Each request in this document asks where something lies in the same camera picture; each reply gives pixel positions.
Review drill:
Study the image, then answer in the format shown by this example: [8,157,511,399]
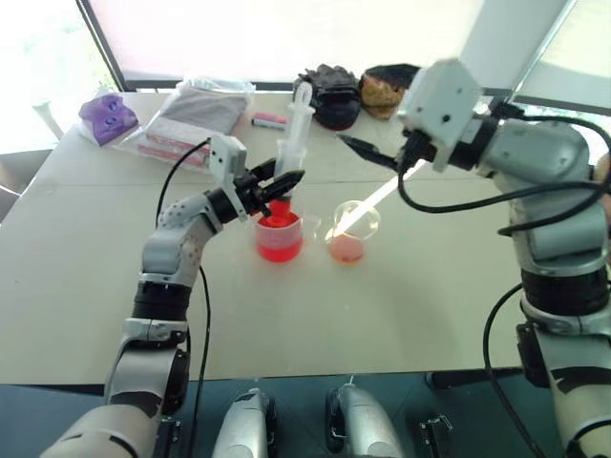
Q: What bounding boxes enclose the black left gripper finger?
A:
[257,169,306,202]
[247,158,280,185]

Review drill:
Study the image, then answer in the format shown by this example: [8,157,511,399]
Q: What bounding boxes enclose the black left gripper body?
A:
[232,172,271,218]

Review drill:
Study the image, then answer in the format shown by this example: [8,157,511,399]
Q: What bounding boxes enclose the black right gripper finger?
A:
[335,135,399,170]
[339,133,400,162]

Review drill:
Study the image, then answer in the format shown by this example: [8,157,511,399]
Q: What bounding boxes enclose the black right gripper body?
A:
[394,128,438,172]

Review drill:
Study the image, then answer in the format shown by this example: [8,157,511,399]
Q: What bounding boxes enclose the large clear plastic syringe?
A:
[276,80,317,214]

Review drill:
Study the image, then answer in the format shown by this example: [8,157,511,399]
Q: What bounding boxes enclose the clear beaker of red liquid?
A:
[254,202,322,263]

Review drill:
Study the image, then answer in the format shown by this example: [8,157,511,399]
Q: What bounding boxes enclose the clear beaker with orange liquid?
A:
[325,199,384,266]

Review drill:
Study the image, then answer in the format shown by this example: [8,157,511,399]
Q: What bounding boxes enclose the red marker pen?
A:
[250,112,288,131]

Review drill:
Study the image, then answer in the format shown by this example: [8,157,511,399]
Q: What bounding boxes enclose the black crumpled gloves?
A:
[297,62,363,132]

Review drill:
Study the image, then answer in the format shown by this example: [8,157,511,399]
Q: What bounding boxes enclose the clear bag with grey cloth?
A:
[112,74,258,172]

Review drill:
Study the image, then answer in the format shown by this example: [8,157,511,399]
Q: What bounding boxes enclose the purple plastic bag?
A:
[77,92,138,147]

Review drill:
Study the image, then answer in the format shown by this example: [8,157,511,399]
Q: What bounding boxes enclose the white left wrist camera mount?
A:
[206,135,250,223]

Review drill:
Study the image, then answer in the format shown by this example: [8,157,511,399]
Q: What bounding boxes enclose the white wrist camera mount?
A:
[206,135,250,223]
[396,58,484,174]

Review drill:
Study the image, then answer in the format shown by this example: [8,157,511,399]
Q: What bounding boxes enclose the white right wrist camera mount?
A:
[396,58,484,174]

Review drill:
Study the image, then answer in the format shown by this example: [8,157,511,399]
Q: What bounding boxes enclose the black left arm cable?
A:
[155,136,214,458]

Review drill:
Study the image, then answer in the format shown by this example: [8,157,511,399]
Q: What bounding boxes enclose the black metal bracket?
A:
[418,414,455,458]
[160,416,184,458]

